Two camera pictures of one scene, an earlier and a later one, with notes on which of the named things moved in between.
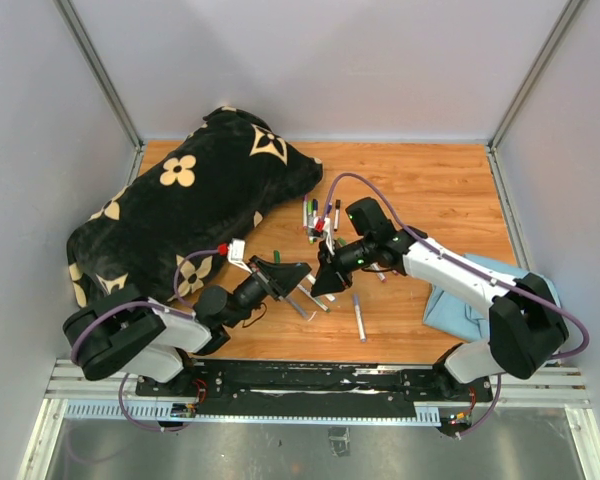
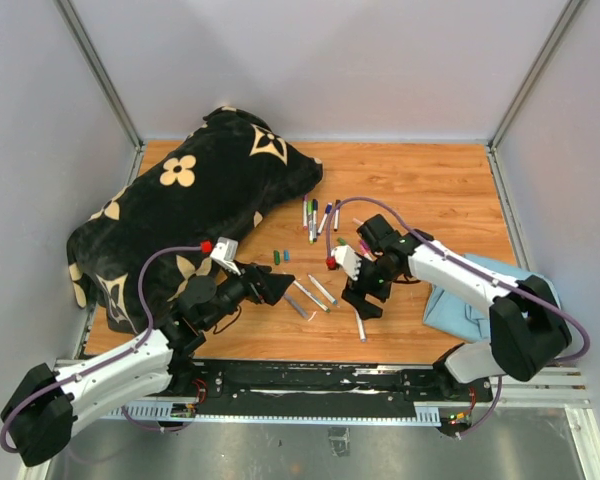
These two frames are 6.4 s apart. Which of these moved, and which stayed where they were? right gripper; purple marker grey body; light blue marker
Moved: right gripper
Stayed: light blue marker; purple marker grey body
